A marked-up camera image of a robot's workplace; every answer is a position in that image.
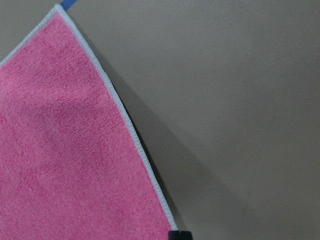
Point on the pink and grey towel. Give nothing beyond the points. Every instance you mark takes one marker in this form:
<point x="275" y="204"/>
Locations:
<point x="71" y="164"/>

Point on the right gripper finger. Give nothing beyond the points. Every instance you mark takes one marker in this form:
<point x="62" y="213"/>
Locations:
<point x="180" y="235"/>

